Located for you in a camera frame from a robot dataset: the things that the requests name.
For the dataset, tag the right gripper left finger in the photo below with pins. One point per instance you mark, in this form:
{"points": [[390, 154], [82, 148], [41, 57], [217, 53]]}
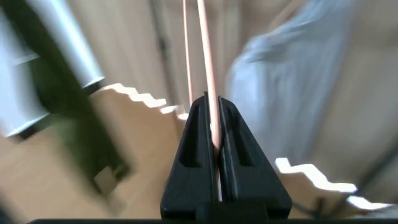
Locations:
{"points": [[192, 180]]}

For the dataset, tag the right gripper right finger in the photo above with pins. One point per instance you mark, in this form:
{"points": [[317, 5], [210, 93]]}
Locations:
{"points": [[252, 180]]}

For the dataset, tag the pink clothes hanger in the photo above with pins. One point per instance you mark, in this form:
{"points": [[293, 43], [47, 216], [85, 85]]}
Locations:
{"points": [[211, 77]]}

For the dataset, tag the green garment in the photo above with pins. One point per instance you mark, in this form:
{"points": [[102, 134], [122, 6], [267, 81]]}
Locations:
{"points": [[77, 124]]}

